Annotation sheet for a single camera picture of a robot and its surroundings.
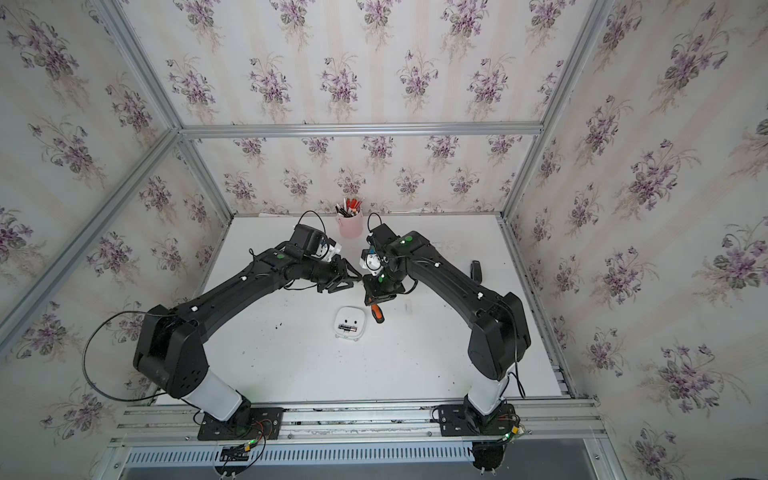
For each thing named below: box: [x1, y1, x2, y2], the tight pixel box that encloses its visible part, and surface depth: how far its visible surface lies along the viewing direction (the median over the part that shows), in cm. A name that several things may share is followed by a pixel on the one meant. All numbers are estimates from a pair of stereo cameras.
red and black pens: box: [335, 198, 361, 217], surface depth 111 cm
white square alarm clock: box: [333, 306, 366, 342], surface depth 89 cm
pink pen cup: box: [337, 213, 363, 239], surface depth 110 cm
